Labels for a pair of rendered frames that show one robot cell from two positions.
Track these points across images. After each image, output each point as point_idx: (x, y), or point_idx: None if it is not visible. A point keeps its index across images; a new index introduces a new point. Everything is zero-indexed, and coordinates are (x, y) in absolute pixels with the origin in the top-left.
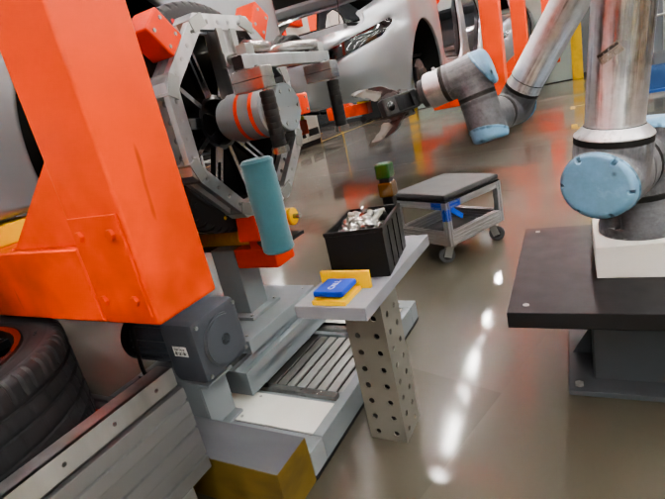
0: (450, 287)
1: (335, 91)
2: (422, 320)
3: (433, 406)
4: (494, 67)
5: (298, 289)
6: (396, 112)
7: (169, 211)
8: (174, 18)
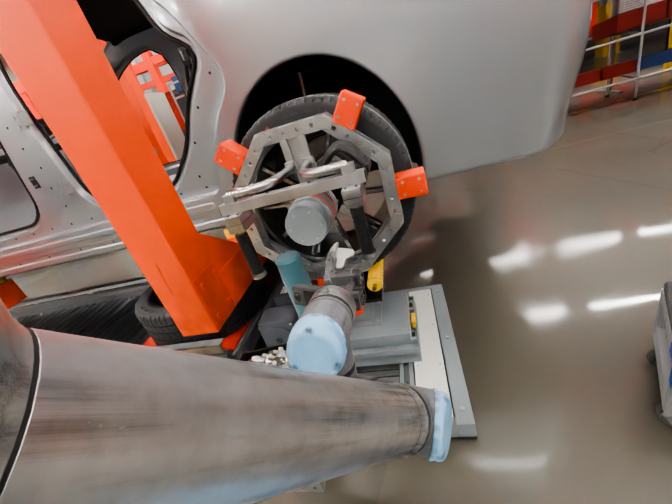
0: (577, 452)
1: (353, 222)
2: (476, 442)
3: (337, 500)
4: (329, 361)
5: (399, 327)
6: (302, 305)
7: (181, 293)
8: (269, 126)
